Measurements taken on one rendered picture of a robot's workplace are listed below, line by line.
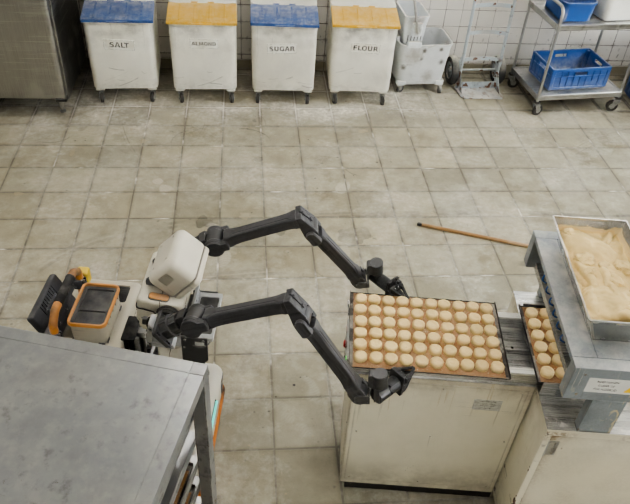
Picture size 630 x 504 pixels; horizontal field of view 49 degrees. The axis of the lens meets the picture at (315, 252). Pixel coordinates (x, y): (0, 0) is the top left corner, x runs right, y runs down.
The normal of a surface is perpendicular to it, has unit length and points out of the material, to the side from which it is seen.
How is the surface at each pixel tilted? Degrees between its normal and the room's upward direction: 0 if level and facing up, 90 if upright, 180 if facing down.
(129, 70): 93
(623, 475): 90
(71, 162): 0
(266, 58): 93
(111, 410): 0
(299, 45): 92
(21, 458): 0
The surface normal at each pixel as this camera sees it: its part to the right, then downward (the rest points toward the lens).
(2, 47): 0.08, 0.65
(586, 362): 0.06, -0.76
